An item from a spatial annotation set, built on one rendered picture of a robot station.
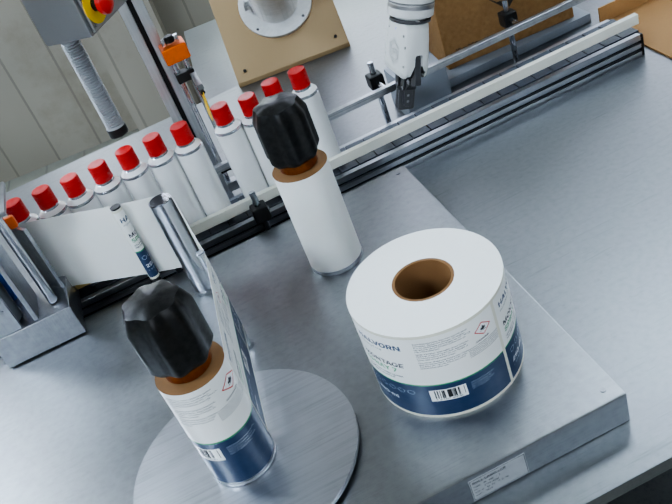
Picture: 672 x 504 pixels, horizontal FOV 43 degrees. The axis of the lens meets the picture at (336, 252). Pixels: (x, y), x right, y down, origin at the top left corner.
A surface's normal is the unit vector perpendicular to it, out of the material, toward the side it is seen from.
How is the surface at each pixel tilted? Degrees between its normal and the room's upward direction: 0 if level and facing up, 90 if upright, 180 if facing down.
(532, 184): 0
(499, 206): 0
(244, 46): 43
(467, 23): 90
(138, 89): 90
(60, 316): 90
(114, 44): 90
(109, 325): 0
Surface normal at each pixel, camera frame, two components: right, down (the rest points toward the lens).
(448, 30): 0.26, 0.52
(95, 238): -0.14, 0.64
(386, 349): -0.58, 0.63
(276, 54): -0.10, -0.17
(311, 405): -0.30, -0.75
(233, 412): 0.77, 0.16
